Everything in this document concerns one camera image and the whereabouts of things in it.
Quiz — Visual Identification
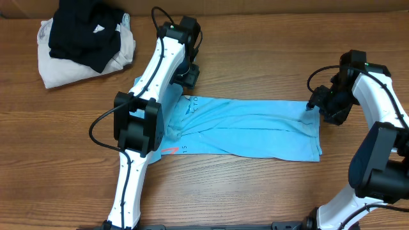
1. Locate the light blue t-shirt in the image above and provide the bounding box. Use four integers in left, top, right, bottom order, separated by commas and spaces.
150, 84, 322, 163

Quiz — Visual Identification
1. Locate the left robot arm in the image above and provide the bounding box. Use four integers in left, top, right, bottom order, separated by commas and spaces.
104, 16, 203, 229

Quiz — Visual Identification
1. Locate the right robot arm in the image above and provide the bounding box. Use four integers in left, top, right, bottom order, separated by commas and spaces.
272, 50, 408, 229

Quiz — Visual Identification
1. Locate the folded black garment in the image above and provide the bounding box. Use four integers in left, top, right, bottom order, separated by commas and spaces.
49, 0, 125, 73

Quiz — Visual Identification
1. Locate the folded beige garment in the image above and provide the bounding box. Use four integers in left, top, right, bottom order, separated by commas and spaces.
37, 13, 136, 89

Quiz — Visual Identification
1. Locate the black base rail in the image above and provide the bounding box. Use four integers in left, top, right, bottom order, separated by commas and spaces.
134, 218, 317, 230

